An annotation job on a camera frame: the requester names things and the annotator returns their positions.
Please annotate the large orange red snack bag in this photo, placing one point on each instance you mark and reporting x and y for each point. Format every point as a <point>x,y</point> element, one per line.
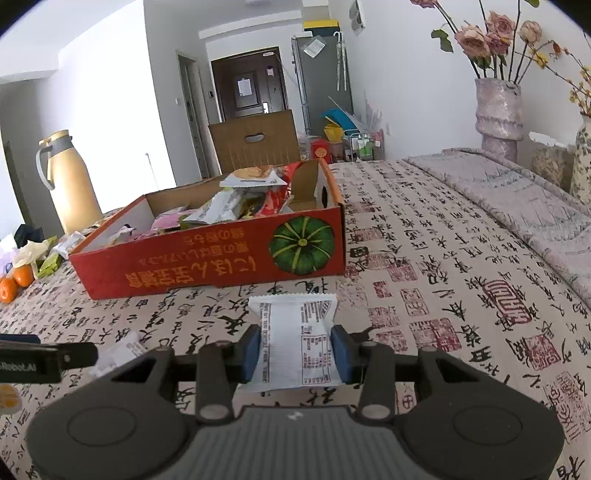
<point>277,196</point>

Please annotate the beige jar with white lid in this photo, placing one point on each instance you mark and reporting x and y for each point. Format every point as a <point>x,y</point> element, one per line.
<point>549,161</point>

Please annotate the dried pink roses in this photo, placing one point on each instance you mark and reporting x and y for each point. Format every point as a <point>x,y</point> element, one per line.
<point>475,39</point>

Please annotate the dark wooden door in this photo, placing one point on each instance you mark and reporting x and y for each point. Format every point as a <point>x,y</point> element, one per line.
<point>272,83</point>

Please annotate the yellow plastic item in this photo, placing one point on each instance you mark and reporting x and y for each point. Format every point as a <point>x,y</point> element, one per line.
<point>333,134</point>

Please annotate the grey refrigerator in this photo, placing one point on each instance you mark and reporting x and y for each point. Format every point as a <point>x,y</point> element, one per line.
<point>318,92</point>

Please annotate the pale textured vase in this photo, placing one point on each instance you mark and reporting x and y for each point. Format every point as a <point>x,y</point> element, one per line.
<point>498,115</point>

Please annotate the orange yellow packet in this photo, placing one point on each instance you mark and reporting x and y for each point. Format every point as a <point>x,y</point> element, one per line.
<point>9,399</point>

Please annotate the brown cardboard box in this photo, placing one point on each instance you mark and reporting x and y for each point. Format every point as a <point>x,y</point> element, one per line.
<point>231,147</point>

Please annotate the blue plastic item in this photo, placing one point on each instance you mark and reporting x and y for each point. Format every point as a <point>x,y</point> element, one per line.
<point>334,116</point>

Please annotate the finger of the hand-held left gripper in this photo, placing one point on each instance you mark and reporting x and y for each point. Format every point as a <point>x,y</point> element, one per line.
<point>81,355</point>

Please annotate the yellow and black box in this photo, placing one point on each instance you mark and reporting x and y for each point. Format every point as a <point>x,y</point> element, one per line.
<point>321,26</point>

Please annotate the grey quilted blanket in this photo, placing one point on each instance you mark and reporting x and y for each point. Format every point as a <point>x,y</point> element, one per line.
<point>508,198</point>

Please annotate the red cardboard box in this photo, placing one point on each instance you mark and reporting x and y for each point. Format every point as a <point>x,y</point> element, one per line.
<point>207,272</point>

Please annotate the wall picture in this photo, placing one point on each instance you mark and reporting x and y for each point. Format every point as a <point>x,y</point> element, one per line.
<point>356,16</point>

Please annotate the beige thermos jug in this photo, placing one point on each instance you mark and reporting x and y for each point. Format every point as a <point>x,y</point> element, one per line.
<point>74,194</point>

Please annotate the white paper on door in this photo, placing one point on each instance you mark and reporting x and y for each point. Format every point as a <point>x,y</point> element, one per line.
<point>244,86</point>

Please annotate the orange fruit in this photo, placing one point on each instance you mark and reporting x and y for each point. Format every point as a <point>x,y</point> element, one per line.
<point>23,275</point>
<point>7,291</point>

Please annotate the pink snack packet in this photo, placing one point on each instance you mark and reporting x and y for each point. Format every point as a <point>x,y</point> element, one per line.
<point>166,219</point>

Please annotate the yellow blossom branches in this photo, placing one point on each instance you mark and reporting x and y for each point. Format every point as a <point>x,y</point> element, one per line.
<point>579,94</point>

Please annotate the purple and white bag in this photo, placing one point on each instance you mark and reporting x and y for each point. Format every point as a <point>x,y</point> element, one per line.
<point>5,261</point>

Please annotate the small red box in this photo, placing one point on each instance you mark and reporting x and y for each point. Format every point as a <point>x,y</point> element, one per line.
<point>321,150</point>

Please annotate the paper note on refrigerator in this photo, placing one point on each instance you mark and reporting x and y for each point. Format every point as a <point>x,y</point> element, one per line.
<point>314,47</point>

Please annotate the small green snack packet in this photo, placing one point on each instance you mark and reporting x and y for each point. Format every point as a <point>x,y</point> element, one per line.
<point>50,266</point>

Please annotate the clear oat crisp packet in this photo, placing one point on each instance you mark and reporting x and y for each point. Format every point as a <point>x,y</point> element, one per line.
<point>251,174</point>

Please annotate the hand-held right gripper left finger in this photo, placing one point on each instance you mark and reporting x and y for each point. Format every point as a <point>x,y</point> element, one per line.
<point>251,355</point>

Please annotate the white printed snack packet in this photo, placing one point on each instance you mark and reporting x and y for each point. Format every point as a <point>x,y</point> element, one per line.
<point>69,243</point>

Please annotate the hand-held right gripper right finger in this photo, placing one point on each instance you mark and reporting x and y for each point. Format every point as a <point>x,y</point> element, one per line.
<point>340,355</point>

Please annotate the dark bag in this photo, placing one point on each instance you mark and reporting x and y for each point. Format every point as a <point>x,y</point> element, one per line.
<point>27,233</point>

